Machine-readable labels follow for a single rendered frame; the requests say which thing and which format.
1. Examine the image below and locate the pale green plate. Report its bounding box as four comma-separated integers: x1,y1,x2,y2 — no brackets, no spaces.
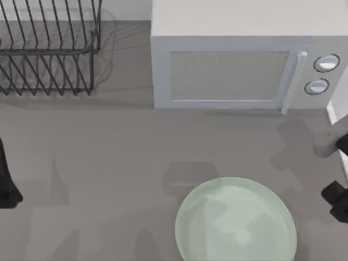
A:
175,176,297,261

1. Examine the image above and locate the small round microwave knob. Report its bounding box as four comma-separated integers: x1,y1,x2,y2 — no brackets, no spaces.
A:
304,78,331,96

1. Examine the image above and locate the large round microwave knob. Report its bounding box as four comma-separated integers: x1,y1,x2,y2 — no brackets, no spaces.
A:
313,53,341,73

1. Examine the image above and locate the pale microwave door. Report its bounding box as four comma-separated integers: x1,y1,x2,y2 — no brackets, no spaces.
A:
151,36,308,115

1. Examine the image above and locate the pale microwave oven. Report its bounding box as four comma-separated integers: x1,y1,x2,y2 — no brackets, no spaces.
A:
151,0,348,115

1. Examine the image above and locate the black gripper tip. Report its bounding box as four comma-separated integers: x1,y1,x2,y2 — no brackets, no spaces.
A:
0,138,24,210

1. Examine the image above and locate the pale microwave door handle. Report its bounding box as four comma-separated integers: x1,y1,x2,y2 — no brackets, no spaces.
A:
281,50,308,115

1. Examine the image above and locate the dark wire dish rack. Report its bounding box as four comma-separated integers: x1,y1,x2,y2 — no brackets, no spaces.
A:
0,0,103,96

